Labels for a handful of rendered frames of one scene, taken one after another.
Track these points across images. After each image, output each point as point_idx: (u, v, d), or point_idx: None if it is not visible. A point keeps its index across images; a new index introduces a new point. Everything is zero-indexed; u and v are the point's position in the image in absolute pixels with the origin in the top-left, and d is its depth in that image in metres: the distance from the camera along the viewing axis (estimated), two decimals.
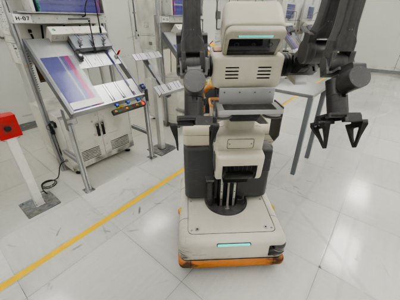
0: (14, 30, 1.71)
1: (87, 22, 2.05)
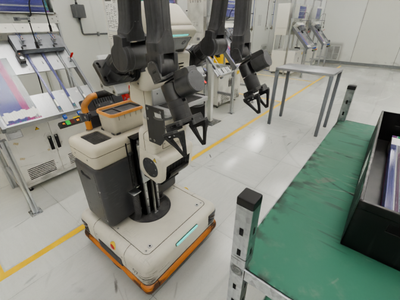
0: None
1: None
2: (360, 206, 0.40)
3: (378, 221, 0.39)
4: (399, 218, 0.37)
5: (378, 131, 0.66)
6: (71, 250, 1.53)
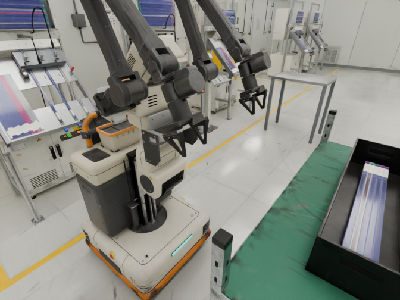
0: (126, 38, 2.53)
1: (165, 33, 2.87)
2: (318, 241, 0.47)
3: (332, 253, 0.46)
4: (347, 253, 0.44)
5: (349, 161, 0.73)
6: (72, 258, 1.60)
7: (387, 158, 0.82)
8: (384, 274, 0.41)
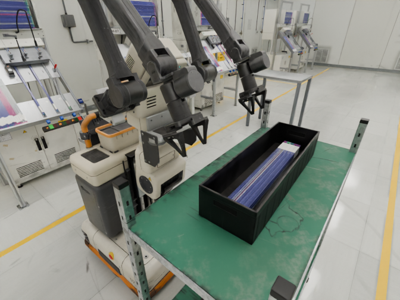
0: None
1: None
2: (200, 189, 0.62)
3: (209, 197, 0.61)
4: (215, 195, 0.59)
5: (261, 138, 0.89)
6: (52, 238, 1.75)
7: (300, 138, 0.98)
8: (236, 208, 0.57)
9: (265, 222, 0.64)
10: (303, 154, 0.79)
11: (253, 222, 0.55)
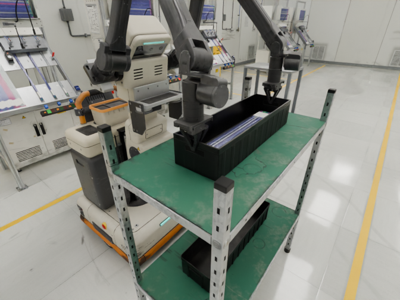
0: (106, 30, 2.77)
1: None
2: (174, 137, 0.72)
3: (181, 143, 0.71)
4: (187, 140, 0.69)
5: (236, 105, 0.98)
6: (49, 215, 1.85)
7: (275, 108, 1.07)
8: (203, 149, 0.66)
9: (232, 167, 0.73)
10: (272, 115, 0.88)
11: (217, 159, 0.64)
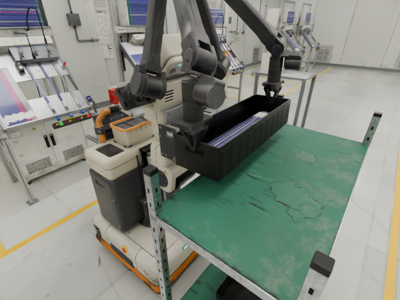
0: (116, 36, 2.70)
1: None
2: (174, 137, 0.72)
3: (181, 144, 0.71)
4: (186, 140, 0.69)
5: (236, 105, 0.98)
6: (62, 233, 1.78)
7: (275, 107, 1.07)
8: (203, 148, 0.66)
9: (233, 166, 0.72)
10: (272, 115, 0.88)
11: (217, 159, 0.64)
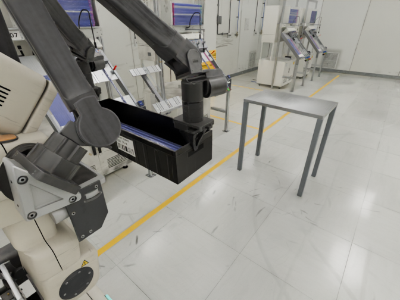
0: None
1: None
2: (177, 155, 0.62)
3: (184, 155, 0.65)
4: (188, 146, 0.66)
5: None
6: None
7: None
8: (202, 140, 0.70)
9: None
10: (138, 109, 0.93)
11: (211, 139, 0.74)
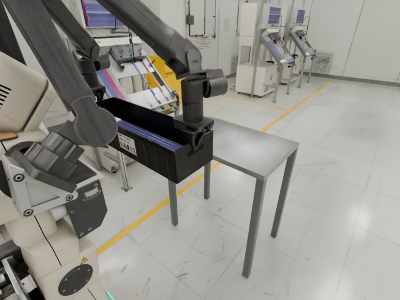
0: None
1: None
2: (175, 155, 0.63)
3: (184, 155, 0.65)
4: (188, 146, 0.66)
5: None
6: None
7: None
8: (202, 140, 0.70)
9: None
10: (142, 109, 0.94)
11: (212, 140, 0.74)
